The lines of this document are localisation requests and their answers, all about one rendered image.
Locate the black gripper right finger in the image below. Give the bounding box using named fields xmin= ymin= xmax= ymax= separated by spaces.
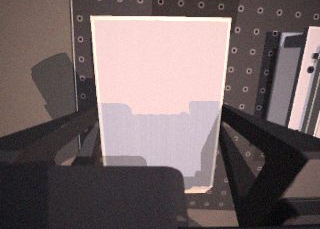
xmin=218 ymin=103 xmax=320 ymax=226

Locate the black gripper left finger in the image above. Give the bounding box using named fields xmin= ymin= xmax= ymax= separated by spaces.
xmin=0 ymin=102 xmax=101 ymax=165

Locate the white well plate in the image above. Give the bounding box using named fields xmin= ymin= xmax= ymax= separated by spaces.
xmin=301 ymin=59 xmax=320 ymax=136
xmin=91 ymin=16 xmax=231 ymax=188

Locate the dark grey perforated base plate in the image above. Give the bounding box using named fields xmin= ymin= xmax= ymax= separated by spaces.
xmin=69 ymin=0 xmax=320 ymax=211

